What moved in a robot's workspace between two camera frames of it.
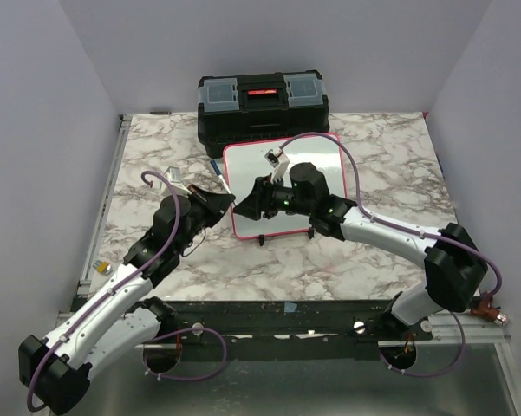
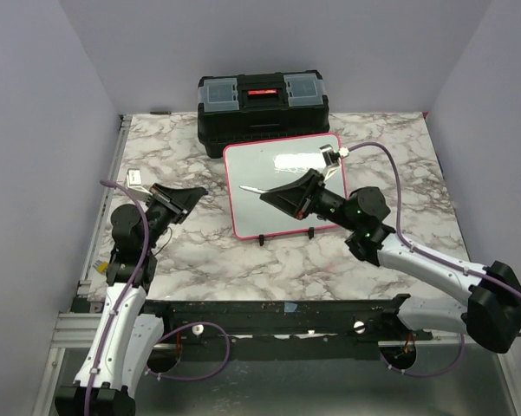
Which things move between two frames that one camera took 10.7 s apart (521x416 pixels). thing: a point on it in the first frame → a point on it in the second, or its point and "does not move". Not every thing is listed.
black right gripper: (260, 200) → (298, 198)
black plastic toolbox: (247, 107) does not move
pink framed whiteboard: (244, 165) does not move
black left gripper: (218, 204) → (179, 202)
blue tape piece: (289, 307) does not move
